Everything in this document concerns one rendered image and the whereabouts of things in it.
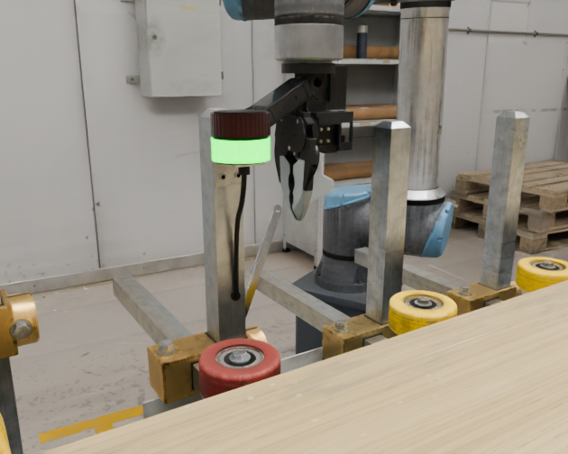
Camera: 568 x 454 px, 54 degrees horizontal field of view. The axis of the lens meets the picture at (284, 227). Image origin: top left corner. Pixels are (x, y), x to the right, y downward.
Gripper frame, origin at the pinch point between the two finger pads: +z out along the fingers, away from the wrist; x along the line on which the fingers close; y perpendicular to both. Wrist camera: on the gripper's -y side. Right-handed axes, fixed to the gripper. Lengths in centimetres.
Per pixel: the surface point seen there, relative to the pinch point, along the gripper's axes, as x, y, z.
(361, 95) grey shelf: 239, 210, -4
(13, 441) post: -10.0, -38.8, 15.8
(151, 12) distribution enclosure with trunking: 225, 60, -48
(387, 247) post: -9.9, 8.6, 4.0
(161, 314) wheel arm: 3.7, -18.7, 12.6
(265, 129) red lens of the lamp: -15.6, -13.6, -13.5
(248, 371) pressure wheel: -22.4, -19.6, 7.9
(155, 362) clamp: -8.6, -23.9, 12.3
